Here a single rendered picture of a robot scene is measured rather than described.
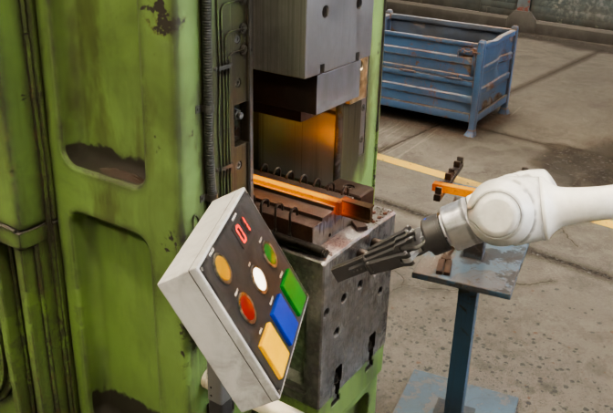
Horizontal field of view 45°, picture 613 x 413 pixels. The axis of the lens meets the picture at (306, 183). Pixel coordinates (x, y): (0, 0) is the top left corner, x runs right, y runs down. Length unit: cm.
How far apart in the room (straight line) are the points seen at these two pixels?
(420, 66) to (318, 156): 360
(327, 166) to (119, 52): 76
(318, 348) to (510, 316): 163
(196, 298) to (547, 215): 57
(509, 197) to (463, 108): 451
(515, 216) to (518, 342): 214
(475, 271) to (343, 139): 59
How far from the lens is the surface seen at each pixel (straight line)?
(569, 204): 122
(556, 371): 316
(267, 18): 168
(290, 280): 150
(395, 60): 581
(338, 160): 215
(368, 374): 229
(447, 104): 569
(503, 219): 115
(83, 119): 186
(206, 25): 154
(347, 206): 189
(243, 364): 128
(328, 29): 170
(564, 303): 362
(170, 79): 154
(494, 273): 235
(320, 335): 191
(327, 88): 173
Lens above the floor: 179
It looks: 23 degrees down
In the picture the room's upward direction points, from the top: 2 degrees clockwise
